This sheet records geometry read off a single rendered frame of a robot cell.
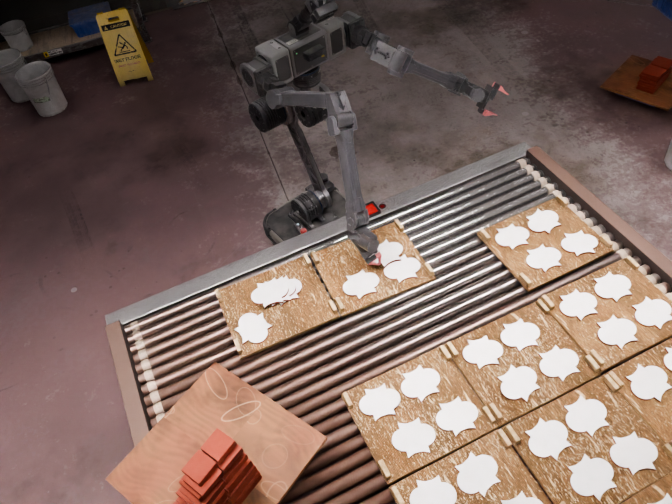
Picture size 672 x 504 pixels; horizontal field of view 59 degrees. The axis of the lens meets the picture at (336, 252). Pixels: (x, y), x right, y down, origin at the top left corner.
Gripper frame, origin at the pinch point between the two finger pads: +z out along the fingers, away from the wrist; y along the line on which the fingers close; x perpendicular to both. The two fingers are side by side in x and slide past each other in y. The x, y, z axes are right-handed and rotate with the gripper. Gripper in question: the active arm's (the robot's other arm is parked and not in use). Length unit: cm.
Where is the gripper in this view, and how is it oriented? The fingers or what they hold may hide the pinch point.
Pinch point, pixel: (374, 257)
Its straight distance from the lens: 244.3
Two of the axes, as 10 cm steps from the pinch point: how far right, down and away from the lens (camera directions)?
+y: -4.0, -6.4, 6.6
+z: 4.5, 4.9, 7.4
